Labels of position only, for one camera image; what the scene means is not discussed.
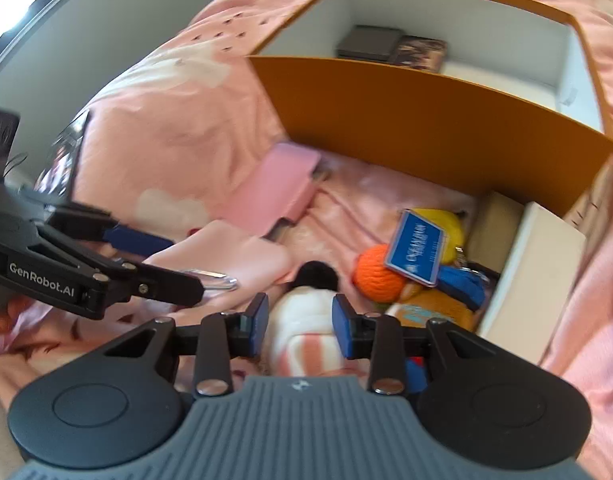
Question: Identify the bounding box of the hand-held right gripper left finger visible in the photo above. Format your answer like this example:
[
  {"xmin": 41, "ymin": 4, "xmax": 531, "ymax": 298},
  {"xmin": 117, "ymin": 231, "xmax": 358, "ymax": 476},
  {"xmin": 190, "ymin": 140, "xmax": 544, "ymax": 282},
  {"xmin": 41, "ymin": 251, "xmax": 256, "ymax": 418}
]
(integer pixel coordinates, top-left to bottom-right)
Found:
[{"xmin": 104, "ymin": 292, "xmax": 270, "ymax": 399}]

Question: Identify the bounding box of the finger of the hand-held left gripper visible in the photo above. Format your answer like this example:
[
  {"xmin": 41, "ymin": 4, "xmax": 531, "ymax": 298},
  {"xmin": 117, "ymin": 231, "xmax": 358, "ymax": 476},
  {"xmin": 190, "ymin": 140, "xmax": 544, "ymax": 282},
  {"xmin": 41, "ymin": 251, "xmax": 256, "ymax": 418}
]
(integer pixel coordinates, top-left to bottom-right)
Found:
[
  {"xmin": 81, "ymin": 255, "xmax": 206, "ymax": 308},
  {"xmin": 47, "ymin": 205, "xmax": 176, "ymax": 258}
]

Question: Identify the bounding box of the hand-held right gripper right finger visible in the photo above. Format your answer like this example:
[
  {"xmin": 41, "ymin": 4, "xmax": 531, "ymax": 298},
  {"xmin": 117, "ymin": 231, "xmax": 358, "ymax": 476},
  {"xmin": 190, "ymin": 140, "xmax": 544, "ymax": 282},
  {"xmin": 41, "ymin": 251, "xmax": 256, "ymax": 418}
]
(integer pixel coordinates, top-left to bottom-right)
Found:
[{"xmin": 332, "ymin": 294, "xmax": 492, "ymax": 395}]

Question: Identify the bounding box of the white pink striped plush toy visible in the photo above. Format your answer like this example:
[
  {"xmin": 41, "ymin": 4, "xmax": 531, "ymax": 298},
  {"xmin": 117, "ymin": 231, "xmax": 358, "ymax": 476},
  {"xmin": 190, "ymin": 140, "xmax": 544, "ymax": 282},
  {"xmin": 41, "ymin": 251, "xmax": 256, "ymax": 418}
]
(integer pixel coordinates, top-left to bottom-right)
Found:
[{"xmin": 264, "ymin": 260, "xmax": 372, "ymax": 378}]

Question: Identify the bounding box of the orange crochet ball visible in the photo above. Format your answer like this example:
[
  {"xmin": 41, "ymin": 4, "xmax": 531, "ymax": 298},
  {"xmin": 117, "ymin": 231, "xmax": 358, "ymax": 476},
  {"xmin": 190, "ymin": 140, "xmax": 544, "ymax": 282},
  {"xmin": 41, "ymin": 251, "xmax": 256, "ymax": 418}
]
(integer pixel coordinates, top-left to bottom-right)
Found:
[{"xmin": 352, "ymin": 244, "xmax": 409, "ymax": 303}]

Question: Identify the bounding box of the yellow block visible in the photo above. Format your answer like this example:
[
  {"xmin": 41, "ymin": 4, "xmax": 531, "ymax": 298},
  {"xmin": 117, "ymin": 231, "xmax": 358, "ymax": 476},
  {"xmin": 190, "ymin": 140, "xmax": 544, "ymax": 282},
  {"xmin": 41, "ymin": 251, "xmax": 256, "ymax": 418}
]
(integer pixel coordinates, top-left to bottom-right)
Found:
[{"xmin": 409, "ymin": 207, "xmax": 467, "ymax": 266}]

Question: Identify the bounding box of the orange cardboard box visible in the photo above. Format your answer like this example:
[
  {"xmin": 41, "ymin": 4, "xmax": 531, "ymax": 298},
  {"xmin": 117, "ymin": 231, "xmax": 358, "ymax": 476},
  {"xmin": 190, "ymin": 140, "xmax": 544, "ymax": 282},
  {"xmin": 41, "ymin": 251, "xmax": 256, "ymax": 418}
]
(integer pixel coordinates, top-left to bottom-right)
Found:
[{"xmin": 246, "ymin": 0, "xmax": 613, "ymax": 218}]

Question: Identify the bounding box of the person's left hand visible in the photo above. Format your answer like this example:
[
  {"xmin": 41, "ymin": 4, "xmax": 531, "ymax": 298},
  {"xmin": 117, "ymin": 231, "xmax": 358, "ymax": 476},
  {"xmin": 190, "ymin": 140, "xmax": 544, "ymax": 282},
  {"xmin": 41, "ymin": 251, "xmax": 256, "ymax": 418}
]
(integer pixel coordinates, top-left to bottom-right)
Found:
[{"xmin": 0, "ymin": 294, "xmax": 27, "ymax": 348}]

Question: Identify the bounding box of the light pink pouch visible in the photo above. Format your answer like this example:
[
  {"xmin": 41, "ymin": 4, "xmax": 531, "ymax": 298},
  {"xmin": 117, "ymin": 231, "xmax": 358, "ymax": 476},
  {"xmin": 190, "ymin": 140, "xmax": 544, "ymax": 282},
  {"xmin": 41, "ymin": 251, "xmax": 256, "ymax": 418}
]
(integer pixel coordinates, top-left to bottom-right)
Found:
[{"xmin": 141, "ymin": 220, "xmax": 294, "ymax": 311}]

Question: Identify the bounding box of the red blue small toy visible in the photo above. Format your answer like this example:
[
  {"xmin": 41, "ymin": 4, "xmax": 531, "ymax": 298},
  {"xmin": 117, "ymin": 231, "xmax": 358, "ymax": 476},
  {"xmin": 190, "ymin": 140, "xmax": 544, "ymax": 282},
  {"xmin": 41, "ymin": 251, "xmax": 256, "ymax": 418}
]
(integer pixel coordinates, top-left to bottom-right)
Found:
[{"xmin": 405, "ymin": 356, "xmax": 431, "ymax": 395}]

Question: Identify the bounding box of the orange blue plush toy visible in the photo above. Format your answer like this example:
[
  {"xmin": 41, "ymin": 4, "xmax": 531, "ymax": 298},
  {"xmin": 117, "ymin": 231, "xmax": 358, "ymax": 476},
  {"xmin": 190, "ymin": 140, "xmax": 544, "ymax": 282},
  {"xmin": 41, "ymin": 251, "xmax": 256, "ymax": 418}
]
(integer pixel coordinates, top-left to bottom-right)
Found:
[{"xmin": 386, "ymin": 287, "xmax": 474, "ymax": 333}]

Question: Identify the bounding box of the printed booklet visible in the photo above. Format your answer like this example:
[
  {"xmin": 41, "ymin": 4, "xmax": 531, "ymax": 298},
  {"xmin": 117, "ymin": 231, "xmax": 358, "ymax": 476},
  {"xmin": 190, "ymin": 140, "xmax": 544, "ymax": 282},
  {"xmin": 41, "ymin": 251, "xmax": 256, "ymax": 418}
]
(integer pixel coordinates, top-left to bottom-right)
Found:
[{"xmin": 36, "ymin": 110, "xmax": 92, "ymax": 196}]

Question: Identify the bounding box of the blue card tag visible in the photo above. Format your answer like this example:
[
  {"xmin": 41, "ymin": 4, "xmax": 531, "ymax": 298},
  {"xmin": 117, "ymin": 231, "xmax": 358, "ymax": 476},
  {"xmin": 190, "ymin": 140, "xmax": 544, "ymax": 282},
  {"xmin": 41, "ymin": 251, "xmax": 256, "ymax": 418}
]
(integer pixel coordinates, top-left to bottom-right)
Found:
[{"xmin": 385, "ymin": 208, "xmax": 448, "ymax": 288}]

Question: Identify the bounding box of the pink printed blanket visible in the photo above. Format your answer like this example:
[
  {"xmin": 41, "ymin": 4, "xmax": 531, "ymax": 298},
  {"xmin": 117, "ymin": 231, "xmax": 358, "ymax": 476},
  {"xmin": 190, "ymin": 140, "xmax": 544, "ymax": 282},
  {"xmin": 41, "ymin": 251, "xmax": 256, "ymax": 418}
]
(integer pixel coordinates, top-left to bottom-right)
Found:
[{"xmin": 0, "ymin": 0, "xmax": 613, "ymax": 480}]

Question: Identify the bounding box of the beige box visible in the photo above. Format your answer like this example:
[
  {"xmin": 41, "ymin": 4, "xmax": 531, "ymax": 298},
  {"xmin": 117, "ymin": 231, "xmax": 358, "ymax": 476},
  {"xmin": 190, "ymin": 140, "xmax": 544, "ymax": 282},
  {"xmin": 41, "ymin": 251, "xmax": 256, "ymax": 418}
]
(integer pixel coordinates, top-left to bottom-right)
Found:
[{"xmin": 466, "ymin": 191, "xmax": 527, "ymax": 271}]

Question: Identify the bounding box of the white box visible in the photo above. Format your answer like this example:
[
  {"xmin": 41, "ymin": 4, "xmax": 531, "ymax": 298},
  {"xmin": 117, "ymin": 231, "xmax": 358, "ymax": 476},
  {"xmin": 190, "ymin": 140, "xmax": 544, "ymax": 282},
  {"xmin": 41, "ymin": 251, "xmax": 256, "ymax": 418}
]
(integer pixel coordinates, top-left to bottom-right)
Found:
[{"xmin": 476, "ymin": 201, "xmax": 588, "ymax": 366}]

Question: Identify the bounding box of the patterned card box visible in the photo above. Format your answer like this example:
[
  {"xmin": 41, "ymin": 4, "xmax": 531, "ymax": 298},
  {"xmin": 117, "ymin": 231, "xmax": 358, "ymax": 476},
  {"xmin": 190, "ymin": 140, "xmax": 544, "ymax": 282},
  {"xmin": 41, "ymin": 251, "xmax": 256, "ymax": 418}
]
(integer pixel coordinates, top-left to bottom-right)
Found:
[{"xmin": 390, "ymin": 35, "xmax": 448, "ymax": 73}]

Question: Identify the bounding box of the dark brown flat box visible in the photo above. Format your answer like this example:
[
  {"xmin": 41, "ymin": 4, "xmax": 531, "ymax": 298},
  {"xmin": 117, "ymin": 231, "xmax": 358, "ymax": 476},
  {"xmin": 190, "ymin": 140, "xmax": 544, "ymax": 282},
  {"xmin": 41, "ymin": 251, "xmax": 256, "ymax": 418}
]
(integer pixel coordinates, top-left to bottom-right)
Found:
[{"xmin": 335, "ymin": 25, "xmax": 403, "ymax": 62}]

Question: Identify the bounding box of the blue lanyard strap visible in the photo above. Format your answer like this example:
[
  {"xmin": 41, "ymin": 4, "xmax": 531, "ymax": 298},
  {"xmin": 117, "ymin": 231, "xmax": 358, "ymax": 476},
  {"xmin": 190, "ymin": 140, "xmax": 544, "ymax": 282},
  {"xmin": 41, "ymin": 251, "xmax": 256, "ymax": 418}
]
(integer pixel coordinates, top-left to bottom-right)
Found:
[{"xmin": 436, "ymin": 265, "xmax": 489, "ymax": 311}]

